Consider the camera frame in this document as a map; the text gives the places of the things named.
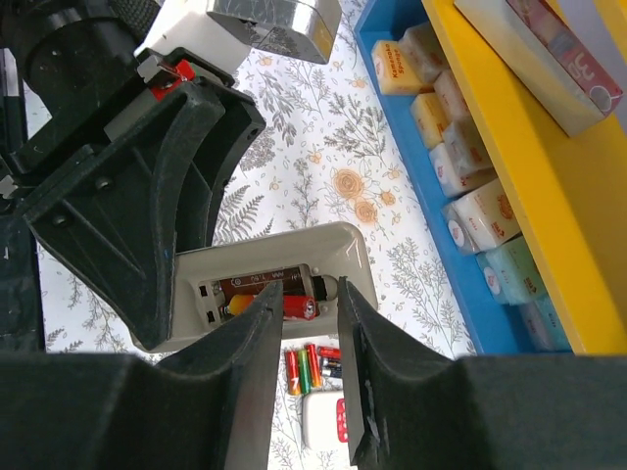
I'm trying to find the cluster of batteries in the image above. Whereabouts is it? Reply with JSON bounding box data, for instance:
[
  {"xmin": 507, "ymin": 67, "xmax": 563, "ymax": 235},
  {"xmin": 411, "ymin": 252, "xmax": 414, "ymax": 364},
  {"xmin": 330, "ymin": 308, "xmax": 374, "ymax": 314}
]
[{"xmin": 283, "ymin": 343, "xmax": 343, "ymax": 397}]

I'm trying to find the red white remote control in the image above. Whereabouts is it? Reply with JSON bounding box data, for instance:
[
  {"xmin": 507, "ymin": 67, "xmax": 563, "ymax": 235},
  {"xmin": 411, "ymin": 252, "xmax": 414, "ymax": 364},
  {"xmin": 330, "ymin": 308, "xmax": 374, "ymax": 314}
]
[{"xmin": 302, "ymin": 391, "xmax": 349, "ymax": 451}]

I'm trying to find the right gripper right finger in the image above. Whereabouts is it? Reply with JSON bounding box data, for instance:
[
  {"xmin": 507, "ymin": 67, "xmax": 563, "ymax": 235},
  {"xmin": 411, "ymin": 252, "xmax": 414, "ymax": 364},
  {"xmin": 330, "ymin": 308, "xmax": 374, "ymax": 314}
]
[{"xmin": 338, "ymin": 279, "xmax": 626, "ymax": 469}]

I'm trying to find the yellow sponge pack left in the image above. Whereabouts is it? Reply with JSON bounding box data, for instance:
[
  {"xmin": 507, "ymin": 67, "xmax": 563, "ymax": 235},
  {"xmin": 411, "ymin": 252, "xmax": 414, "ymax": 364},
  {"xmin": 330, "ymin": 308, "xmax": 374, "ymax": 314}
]
[{"xmin": 371, "ymin": 40, "xmax": 433, "ymax": 96}]

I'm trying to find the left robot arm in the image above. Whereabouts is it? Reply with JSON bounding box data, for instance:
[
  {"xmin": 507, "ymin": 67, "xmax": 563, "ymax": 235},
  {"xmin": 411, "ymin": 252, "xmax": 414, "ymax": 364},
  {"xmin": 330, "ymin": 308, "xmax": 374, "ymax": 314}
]
[{"xmin": 1, "ymin": 1, "xmax": 265, "ymax": 350}]

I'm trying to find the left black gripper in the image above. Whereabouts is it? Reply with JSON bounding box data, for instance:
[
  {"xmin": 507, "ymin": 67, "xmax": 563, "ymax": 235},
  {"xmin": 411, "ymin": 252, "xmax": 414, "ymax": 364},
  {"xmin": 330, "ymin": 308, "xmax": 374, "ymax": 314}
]
[{"xmin": 1, "ymin": 48, "xmax": 265, "ymax": 350}]

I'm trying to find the red orange battery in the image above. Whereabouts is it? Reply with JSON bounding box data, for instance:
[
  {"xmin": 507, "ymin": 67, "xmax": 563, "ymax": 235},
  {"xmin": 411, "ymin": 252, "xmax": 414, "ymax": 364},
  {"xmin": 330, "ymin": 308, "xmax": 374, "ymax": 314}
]
[{"xmin": 222, "ymin": 293, "xmax": 320, "ymax": 322}]

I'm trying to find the blue shelf unit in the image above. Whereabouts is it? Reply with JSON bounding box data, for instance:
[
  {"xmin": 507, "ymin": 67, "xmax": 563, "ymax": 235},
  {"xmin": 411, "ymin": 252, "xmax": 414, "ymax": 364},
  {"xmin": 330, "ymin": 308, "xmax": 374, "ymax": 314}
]
[{"xmin": 356, "ymin": 1, "xmax": 626, "ymax": 355}]

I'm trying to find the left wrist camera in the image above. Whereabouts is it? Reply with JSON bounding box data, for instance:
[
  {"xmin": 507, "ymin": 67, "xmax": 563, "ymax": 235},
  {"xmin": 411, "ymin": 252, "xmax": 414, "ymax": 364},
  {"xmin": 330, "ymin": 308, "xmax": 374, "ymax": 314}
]
[{"xmin": 134, "ymin": 0, "xmax": 342, "ymax": 73}]

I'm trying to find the grey white remote control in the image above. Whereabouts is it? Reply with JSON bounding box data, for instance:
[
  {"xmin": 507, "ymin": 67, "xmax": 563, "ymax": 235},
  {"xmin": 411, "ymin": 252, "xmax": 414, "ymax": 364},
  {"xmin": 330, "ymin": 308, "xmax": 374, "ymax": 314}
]
[{"xmin": 144, "ymin": 220, "xmax": 379, "ymax": 354}]

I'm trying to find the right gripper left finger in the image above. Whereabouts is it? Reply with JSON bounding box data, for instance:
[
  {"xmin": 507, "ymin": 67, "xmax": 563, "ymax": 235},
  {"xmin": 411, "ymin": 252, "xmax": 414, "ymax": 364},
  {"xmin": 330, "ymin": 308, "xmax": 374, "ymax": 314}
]
[{"xmin": 1, "ymin": 282, "xmax": 283, "ymax": 469}]

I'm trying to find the floral table mat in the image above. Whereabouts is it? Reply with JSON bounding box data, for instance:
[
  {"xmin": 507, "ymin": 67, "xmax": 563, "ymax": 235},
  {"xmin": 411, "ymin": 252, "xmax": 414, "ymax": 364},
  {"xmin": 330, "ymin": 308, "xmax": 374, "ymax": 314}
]
[{"xmin": 38, "ymin": 1, "xmax": 475, "ymax": 469}]

